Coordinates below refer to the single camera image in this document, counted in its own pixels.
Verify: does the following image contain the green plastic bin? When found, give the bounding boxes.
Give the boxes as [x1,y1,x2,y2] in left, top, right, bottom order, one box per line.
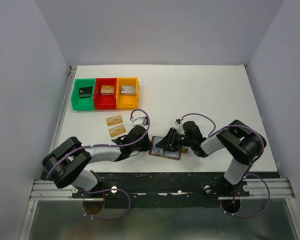
[71,78,96,111]

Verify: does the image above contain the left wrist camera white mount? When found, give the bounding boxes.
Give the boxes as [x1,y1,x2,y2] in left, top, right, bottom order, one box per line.
[130,116,149,128]

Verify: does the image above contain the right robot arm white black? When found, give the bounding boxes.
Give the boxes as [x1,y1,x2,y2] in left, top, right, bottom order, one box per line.
[155,119,267,192]

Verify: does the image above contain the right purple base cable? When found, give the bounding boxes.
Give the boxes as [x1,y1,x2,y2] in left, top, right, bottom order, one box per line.
[219,172,271,218]

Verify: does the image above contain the brown leather card holder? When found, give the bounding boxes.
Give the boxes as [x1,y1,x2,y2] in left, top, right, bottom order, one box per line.
[148,136,182,161]

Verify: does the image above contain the silver card in yellow bin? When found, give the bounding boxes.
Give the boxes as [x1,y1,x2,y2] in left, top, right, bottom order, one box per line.
[120,85,137,96]

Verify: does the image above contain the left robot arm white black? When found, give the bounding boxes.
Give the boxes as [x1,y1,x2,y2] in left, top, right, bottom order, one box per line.
[42,125,153,191]

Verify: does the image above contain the silver card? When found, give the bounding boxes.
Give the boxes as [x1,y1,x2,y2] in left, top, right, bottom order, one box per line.
[150,136,164,156]
[120,85,137,96]

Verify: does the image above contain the red plastic bin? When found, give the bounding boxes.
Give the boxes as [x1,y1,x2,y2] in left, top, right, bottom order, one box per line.
[93,78,117,110]

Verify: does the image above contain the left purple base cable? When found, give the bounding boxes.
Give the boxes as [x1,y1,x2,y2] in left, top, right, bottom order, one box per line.
[82,187,133,221]

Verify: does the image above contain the yellow plastic bin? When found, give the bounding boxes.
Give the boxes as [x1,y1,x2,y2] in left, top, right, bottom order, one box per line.
[115,77,139,110]

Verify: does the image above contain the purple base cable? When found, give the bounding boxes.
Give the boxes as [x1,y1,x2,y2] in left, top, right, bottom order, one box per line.
[82,187,133,221]
[219,172,271,218]

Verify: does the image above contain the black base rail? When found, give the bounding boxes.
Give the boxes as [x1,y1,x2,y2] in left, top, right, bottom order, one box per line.
[74,172,246,209]

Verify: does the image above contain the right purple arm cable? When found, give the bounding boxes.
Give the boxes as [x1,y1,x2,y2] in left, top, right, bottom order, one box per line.
[175,113,266,176]

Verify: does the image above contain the black card in green bin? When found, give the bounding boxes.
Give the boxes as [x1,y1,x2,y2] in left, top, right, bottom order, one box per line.
[79,86,93,99]

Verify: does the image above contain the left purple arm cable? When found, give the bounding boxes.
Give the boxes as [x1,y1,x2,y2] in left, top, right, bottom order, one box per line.
[46,108,151,181]

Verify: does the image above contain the left aluminium side rail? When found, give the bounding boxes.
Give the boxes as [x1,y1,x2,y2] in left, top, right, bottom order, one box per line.
[48,66,77,154]

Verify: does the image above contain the gold card in red bin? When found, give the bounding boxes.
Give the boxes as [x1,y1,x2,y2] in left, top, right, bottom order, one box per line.
[100,85,115,96]

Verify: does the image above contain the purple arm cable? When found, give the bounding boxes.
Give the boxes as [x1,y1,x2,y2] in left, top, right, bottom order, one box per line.
[175,113,266,176]
[46,108,151,181]

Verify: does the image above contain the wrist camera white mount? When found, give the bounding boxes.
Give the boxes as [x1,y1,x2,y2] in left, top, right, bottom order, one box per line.
[174,118,184,134]
[130,116,149,128]

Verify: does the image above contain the gold card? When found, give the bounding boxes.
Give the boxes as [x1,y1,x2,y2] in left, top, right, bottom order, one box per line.
[106,114,123,127]
[100,85,115,96]
[108,124,126,138]

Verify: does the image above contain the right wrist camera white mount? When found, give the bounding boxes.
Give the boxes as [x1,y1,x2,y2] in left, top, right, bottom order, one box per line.
[174,118,184,134]

